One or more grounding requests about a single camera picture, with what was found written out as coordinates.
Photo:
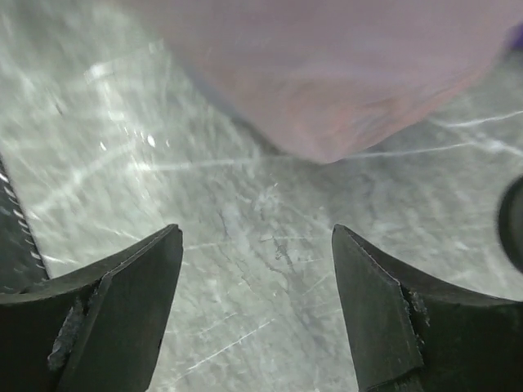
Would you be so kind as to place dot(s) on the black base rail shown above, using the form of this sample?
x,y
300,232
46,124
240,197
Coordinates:
x,y
21,261

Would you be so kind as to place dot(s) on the purple metronome box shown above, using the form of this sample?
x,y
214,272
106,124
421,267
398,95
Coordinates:
x,y
515,39

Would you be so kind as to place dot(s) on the pink plastic trash bag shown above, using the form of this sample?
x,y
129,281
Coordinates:
x,y
324,79

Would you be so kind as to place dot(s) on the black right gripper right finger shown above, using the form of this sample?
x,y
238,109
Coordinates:
x,y
410,331

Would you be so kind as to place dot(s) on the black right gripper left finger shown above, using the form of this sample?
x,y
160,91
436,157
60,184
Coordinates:
x,y
98,328

